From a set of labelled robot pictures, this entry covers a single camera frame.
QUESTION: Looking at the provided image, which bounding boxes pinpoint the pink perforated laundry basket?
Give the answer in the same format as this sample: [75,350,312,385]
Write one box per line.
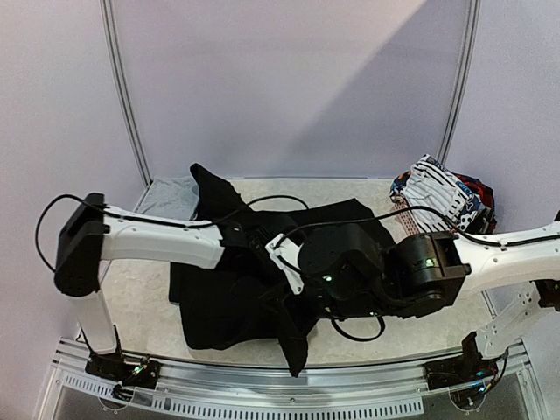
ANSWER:
[391,201,421,236]

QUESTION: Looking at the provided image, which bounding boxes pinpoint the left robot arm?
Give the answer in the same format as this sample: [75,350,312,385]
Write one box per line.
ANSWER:
[54,192,245,380]

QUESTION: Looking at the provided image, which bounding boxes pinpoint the colourful patterned garment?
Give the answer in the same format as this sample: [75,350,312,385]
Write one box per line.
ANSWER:
[389,170,497,234]

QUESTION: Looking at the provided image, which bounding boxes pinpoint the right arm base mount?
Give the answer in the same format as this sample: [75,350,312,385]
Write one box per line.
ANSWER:
[423,354,507,390]

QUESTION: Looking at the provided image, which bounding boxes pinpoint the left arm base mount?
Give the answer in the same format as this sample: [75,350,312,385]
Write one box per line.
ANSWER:
[85,353,163,389]

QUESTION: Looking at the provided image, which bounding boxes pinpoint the left aluminium corner post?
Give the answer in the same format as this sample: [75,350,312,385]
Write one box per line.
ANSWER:
[100,0,153,187]

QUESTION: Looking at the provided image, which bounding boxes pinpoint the aluminium corner post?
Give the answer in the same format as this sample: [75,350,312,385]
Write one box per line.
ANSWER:
[100,0,153,187]
[437,0,481,164]

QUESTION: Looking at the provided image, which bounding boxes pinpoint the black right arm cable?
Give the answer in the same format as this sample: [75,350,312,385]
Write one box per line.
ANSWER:
[279,205,560,342]

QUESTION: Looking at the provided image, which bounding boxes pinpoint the black shirt with buttons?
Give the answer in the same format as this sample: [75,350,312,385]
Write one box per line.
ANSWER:
[169,164,395,377]

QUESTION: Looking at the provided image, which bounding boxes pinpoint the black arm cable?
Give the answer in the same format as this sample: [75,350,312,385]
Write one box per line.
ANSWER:
[279,205,560,342]
[34,193,310,275]

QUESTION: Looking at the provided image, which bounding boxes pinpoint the aluminium front rail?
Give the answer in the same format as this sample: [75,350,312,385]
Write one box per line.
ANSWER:
[38,339,547,419]

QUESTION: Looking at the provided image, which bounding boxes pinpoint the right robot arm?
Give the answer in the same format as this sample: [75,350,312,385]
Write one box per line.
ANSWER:
[297,220,559,382]

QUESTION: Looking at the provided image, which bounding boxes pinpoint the grey tank top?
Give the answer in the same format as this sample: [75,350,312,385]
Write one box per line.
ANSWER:
[136,176,199,221]

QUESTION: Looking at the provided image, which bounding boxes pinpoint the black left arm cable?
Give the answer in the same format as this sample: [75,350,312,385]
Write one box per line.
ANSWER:
[34,193,310,275]

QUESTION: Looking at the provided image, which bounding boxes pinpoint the right aluminium corner post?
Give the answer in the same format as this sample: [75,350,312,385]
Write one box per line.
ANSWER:
[437,0,481,164]

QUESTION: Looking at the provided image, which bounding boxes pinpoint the white striped garment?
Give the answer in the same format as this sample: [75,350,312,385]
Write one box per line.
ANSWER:
[400,154,481,230]

